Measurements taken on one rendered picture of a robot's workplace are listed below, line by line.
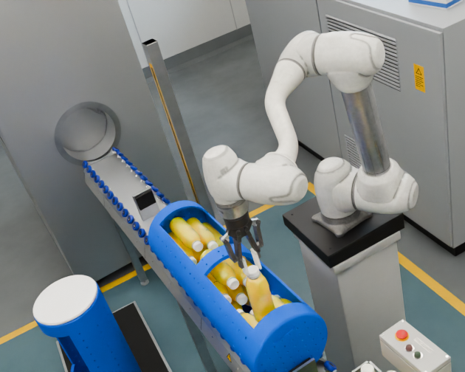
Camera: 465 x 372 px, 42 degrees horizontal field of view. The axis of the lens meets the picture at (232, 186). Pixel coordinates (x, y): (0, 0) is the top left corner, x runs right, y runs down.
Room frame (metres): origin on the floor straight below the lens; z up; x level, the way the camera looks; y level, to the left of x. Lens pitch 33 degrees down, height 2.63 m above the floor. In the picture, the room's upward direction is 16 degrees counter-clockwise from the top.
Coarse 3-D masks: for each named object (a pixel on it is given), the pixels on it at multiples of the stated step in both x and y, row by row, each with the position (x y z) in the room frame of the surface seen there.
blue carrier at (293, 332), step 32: (160, 224) 2.03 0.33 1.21; (160, 256) 1.95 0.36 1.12; (224, 256) 1.69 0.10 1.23; (192, 288) 1.67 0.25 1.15; (288, 288) 1.54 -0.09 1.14; (224, 320) 1.45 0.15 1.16; (288, 320) 1.31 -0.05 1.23; (320, 320) 1.35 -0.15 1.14; (256, 352) 1.27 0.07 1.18; (288, 352) 1.30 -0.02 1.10; (320, 352) 1.34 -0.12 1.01
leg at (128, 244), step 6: (114, 222) 3.12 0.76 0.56; (120, 228) 3.13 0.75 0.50; (120, 234) 3.12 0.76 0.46; (126, 240) 3.13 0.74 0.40; (126, 246) 3.12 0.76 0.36; (132, 246) 3.13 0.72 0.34; (132, 252) 3.13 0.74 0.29; (132, 258) 3.12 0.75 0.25; (138, 258) 3.13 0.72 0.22; (132, 264) 3.16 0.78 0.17; (138, 264) 3.13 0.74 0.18; (138, 270) 3.12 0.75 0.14; (138, 276) 3.13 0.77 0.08; (144, 276) 3.13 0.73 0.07; (144, 282) 3.14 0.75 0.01
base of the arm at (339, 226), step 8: (312, 216) 1.96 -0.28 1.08; (320, 216) 1.94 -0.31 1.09; (352, 216) 1.85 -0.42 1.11; (360, 216) 1.86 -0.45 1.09; (368, 216) 1.86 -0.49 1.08; (328, 224) 1.87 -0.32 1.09; (336, 224) 1.85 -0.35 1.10; (344, 224) 1.84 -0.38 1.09; (352, 224) 1.83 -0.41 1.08; (336, 232) 1.82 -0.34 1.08; (344, 232) 1.81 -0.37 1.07
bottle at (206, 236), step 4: (188, 220) 2.08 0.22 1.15; (192, 220) 2.07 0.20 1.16; (196, 220) 2.07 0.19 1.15; (192, 224) 2.04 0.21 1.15; (196, 224) 2.03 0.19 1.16; (200, 224) 2.03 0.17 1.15; (196, 228) 2.01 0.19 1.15; (200, 228) 2.00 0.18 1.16; (204, 228) 2.00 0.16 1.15; (200, 232) 1.97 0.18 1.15; (204, 232) 1.96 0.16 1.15; (208, 232) 1.96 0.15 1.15; (200, 236) 1.96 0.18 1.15; (204, 236) 1.94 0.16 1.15; (208, 236) 1.94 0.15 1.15; (212, 236) 1.94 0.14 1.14; (204, 240) 1.93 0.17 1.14; (208, 240) 1.93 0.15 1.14; (212, 240) 1.92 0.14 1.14; (204, 244) 1.92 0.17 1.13; (208, 248) 1.91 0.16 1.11
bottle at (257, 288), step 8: (248, 280) 1.40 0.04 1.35; (256, 280) 1.39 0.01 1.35; (264, 280) 1.40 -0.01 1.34; (248, 288) 1.39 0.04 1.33; (256, 288) 1.38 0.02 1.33; (264, 288) 1.38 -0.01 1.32; (256, 296) 1.38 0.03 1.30; (264, 296) 1.38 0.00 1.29; (256, 304) 1.38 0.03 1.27; (264, 304) 1.37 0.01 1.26; (272, 304) 1.39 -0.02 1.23; (256, 312) 1.38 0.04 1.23; (264, 312) 1.37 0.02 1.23; (256, 320) 1.39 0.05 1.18
